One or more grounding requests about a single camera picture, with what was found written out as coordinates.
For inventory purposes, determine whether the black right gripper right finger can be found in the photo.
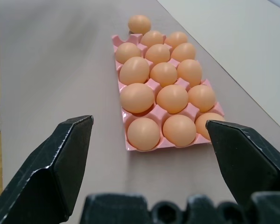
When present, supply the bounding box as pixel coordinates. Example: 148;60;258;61
205;119;280;207

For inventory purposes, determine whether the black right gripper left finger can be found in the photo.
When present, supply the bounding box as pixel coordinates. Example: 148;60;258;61
0;115;94;224

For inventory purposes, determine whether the brown egg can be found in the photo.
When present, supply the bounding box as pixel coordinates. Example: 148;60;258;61
171;42;196;63
145;43;171;65
127;14;152;35
164;31;189;49
115;42;142;64
119;83;155;114
177;59;203;87
119;56;150;85
188;84;216;113
156;84;189;114
140;30;164;48
149;62;178;88
162;114;197;147
127;117;161;150
195;112;225;141

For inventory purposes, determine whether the pink plastic egg tray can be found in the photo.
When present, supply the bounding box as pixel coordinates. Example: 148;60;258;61
111;33;225;152

